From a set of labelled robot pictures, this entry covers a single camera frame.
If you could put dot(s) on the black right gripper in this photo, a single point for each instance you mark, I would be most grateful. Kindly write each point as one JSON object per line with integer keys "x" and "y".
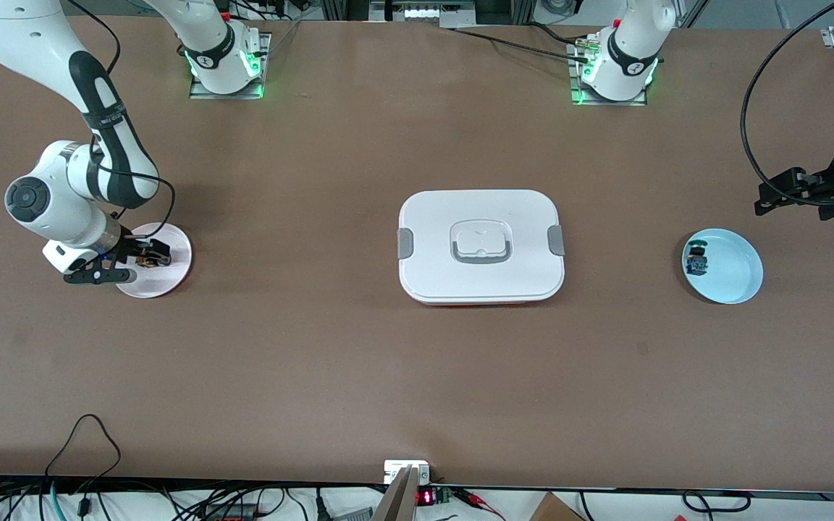
{"x": 132, "y": 247}

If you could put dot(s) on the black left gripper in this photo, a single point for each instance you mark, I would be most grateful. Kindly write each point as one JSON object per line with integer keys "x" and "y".
{"x": 832, "y": 181}

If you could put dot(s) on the orange push button switch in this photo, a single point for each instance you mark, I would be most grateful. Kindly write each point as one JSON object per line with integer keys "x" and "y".
{"x": 149, "y": 260}

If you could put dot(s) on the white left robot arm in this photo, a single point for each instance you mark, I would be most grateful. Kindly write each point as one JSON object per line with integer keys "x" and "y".
{"x": 623, "y": 69}

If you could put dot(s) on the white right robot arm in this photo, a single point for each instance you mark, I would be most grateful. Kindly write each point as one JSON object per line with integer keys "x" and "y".
{"x": 106, "y": 130}

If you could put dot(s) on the white lunch box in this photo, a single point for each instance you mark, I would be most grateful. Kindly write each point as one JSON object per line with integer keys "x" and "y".
{"x": 481, "y": 278}

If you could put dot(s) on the small white box device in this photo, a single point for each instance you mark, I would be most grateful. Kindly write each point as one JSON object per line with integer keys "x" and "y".
{"x": 397, "y": 469}

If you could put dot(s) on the brown cardboard box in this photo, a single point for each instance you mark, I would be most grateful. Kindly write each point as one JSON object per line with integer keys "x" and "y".
{"x": 553, "y": 510}

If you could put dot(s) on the pink round plate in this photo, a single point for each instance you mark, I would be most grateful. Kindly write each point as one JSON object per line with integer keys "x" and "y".
{"x": 167, "y": 278}

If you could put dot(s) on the light blue round plate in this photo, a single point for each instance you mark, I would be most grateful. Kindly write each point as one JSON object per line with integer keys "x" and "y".
{"x": 732, "y": 271}

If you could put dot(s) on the grey aluminium profile bar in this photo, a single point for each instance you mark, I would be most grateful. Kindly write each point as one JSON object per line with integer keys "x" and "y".
{"x": 397, "y": 503}

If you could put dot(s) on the red digit display module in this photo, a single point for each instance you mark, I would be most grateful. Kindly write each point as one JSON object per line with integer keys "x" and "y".
{"x": 428, "y": 497}

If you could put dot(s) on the red clip test leads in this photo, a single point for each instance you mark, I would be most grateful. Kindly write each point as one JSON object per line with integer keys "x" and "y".
{"x": 476, "y": 499}

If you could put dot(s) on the green and blue switch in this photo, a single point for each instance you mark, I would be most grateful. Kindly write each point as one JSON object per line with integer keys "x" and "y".
{"x": 696, "y": 262}

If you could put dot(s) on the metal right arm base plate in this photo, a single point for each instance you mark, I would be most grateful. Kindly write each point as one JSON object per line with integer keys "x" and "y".
{"x": 200, "y": 92}

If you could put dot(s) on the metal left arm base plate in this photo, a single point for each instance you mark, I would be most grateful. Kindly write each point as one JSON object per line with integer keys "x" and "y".
{"x": 583, "y": 100}

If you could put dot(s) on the silver extrusion frame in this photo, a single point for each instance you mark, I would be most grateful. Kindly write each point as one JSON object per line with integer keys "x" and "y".
{"x": 424, "y": 13}

